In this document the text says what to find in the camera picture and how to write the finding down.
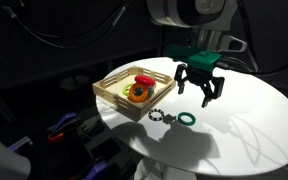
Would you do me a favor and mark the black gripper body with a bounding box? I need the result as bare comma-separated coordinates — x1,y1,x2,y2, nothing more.
183,63,219,89

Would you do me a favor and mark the green beaded ring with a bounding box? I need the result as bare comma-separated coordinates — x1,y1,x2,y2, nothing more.
177,111,197,127

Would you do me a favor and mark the wooden slatted box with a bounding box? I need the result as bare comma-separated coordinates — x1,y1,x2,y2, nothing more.
92,65,177,122

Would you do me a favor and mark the dark round disc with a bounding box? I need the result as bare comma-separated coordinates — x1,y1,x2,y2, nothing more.
58,74,91,91

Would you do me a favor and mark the purple clamp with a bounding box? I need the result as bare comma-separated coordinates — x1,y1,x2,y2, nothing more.
47,112,79,133
7,136,34,153
83,159,111,180

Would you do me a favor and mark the orange clamp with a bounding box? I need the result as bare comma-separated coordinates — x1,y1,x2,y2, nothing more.
47,132,66,143

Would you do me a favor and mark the grey rounded object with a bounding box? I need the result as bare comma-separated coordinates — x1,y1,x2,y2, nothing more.
0,127,32,180

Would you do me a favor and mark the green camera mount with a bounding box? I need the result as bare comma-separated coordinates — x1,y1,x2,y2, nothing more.
163,44,224,72

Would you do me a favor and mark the blue ring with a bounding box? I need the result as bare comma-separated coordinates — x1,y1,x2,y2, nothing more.
146,85,156,98

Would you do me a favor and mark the red ring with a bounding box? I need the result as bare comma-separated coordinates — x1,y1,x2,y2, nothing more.
134,74,157,87

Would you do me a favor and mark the black and white ring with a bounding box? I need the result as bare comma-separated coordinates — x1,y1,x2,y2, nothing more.
147,108,165,122

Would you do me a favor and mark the black cable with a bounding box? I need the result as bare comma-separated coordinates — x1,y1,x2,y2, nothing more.
217,0,288,76
0,0,133,51

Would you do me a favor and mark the orange ring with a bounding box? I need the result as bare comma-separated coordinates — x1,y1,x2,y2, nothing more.
128,82,151,103

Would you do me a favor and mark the yellow-green ring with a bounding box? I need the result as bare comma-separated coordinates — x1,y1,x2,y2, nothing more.
122,83,134,98

